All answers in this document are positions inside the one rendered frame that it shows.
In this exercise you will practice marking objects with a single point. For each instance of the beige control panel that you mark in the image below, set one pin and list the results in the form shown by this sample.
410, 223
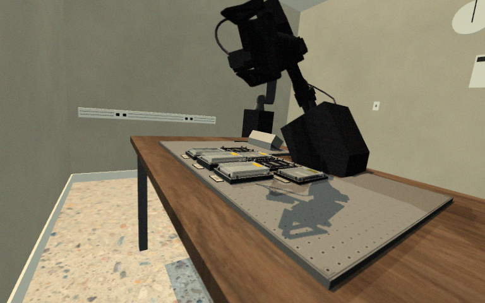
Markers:
264, 140

